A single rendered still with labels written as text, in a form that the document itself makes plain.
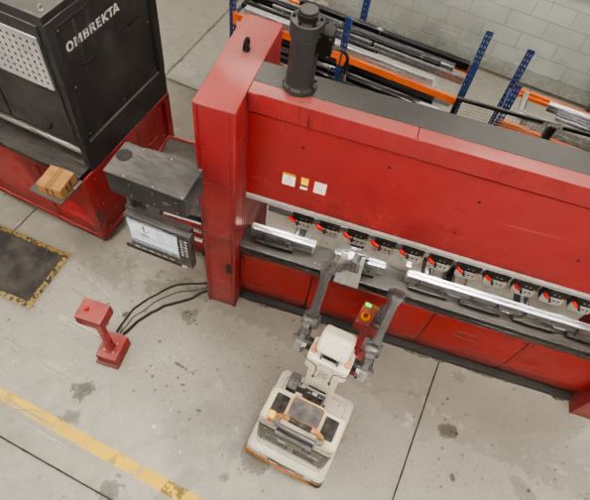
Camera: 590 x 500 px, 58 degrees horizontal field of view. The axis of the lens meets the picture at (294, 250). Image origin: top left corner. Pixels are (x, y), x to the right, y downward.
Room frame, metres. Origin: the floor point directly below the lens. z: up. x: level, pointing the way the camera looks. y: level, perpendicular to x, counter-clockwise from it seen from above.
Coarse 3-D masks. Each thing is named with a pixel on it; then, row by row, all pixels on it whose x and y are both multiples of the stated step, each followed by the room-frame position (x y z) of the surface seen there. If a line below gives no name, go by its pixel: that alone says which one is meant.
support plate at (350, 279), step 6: (342, 252) 2.18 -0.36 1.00; (342, 258) 2.12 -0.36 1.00; (360, 264) 2.10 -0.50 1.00; (360, 270) 2.05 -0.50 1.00; (336, 276) 1.96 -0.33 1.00; (342, 276) 1.97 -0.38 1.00; (348, 276) 1.98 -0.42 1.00; (354, 276) 1.99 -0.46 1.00; (360, 276) 2.00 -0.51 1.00; (336, 282) 1.92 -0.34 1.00; (342, 282) 1.92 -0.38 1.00; (348, 282) 1.93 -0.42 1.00; (354, 282) 1.94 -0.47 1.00; (354, 288) 1.90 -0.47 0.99
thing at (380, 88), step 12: (288, 48) 4.31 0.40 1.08; (288, 60) 4.10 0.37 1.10; (324, 60) 4.19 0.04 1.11; (324, 72) 4.02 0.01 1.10; (348, 72) 4.08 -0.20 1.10; (360, 72) 4.09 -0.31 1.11; (372, 72) 4.12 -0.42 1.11; (360, 84) 3.94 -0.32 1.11; (372, 84) 3.94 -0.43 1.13; (384, 84) 4.01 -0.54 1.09; (396, 84) 4.02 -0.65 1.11; (396, 96) 3.83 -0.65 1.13; (408, 96) 3.85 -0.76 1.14; (420, 96) 3.91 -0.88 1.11; (432, 96) 3.94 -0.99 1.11
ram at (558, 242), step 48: (288, 144) 2.23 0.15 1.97; (336, 144) 2.19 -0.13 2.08; (288, 192) 2.22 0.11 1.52; (336, 192) 2.18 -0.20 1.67; (384, 192) 2.14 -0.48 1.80; (432, 192) 2.10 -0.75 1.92; (480, 192) 2.07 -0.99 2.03; (528, 192) 2.03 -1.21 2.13; (432, 240) 2.08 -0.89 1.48; (480, 240) 2.04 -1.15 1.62; (528, 240) 2.01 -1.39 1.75; (576, 240) 1.98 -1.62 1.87; (576, 288) 1.94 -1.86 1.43
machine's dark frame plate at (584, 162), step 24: (264, 72) 2.42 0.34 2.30; (312, 96) 2.30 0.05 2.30; (336, 96) 2.33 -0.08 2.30; (360, 96) 2.37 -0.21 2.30; (384, 96) 2.40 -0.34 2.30; (408, 120) 2.24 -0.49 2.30; (432, 120) 2.28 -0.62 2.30; (456, 120) 2.31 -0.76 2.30; (480, 144) 2.16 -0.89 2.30; (504, 144) 2.19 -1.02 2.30; (528, 144) 2.23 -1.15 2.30; (552, 144) 2.26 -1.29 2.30; (576, 168) 2.11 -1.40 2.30
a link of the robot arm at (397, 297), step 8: (392, 296) 1.60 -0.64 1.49; (400, 296) 1.62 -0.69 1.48; (392, 304) 1.57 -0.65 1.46; (400, 304) 1.57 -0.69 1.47; (392, 312) 1.52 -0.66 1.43; (384, 320) 1.48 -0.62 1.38; (384, 328) 1.44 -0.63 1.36; (376, 336) 1.40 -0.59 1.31; (368, 344) 1.36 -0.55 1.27; (376, 352) 1.32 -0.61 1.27
